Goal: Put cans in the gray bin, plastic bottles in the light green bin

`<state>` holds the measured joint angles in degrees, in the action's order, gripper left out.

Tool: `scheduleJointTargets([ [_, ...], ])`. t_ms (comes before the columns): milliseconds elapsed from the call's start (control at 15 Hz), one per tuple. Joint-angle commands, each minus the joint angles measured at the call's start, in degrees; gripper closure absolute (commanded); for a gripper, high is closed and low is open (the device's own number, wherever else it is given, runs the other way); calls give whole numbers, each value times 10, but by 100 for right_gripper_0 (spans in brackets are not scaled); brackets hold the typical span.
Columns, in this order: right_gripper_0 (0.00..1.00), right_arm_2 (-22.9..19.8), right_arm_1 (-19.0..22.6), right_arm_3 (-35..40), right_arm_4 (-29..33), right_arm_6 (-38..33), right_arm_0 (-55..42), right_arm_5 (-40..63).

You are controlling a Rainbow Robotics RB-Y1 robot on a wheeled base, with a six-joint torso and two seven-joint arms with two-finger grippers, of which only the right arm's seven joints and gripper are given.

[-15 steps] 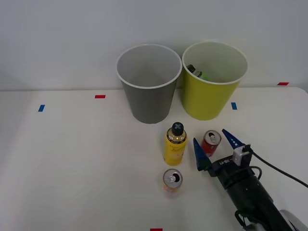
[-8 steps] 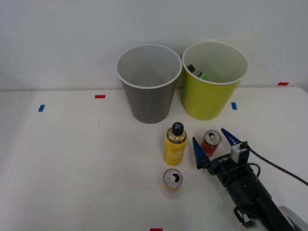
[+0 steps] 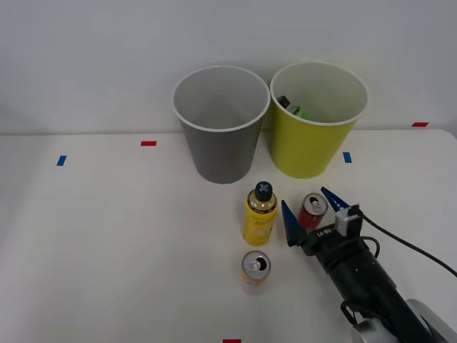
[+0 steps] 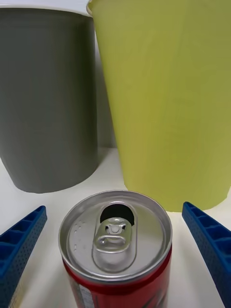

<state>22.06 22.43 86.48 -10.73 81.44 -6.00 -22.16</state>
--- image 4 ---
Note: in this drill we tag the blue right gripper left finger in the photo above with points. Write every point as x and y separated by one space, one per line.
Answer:
18 243

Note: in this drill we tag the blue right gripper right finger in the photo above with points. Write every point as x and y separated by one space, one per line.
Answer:
211 237

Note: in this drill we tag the red drink can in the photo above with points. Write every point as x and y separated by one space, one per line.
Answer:
115 245

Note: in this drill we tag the yellow-green plastic waste bin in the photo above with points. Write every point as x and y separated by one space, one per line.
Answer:
168 103

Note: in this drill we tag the grey plastic waste bin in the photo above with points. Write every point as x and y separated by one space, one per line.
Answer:
48 101

